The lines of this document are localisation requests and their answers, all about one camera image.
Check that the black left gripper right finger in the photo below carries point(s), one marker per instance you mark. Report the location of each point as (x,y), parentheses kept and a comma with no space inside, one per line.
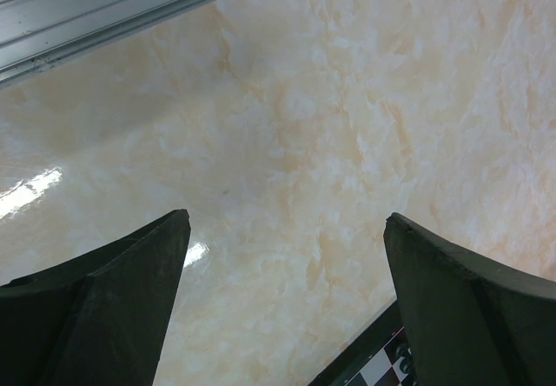
(469,319)

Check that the black and grey chessboard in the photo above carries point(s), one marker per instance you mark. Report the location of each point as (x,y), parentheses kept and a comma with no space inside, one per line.
(379,356)

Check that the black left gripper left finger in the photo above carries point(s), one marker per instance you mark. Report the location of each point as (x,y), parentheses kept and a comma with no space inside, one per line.
(97,319)

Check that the aluminium frame rail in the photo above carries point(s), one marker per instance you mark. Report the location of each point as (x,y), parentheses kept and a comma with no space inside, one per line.
(37,35)

